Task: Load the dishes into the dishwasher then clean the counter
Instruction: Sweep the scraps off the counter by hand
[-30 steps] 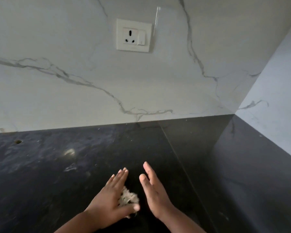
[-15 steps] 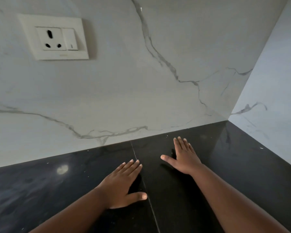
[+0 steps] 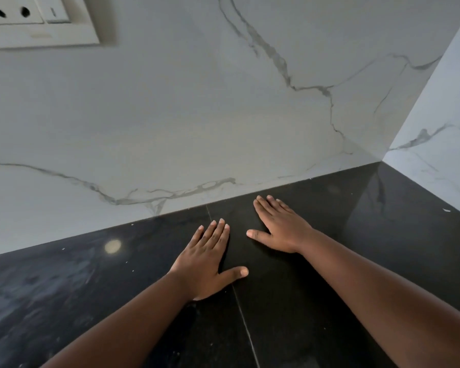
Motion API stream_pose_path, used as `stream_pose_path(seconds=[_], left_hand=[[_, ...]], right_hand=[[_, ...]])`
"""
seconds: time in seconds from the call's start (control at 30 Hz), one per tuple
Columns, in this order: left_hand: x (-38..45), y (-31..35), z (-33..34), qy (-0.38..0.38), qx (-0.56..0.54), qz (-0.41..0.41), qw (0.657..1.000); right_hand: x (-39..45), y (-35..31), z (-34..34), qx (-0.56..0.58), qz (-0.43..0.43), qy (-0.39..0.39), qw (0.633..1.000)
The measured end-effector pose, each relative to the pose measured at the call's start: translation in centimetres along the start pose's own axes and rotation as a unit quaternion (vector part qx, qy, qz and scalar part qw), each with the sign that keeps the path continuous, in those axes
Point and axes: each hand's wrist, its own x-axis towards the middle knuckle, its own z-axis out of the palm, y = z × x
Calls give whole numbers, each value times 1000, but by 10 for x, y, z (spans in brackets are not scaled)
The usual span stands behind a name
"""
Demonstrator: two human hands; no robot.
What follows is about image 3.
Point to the person's left hand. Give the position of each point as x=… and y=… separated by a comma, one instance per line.
x=205, y=264

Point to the person's right hand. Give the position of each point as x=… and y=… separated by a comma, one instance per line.
x=287, y=229

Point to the person's right forearm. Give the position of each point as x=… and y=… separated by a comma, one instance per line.
x=387, y=295

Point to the person's left forearm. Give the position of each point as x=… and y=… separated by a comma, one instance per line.
x=126, y=329

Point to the black countertop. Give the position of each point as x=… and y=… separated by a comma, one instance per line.
x=368, y=210

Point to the white socket with switch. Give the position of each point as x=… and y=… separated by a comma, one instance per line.
x=42, y=34

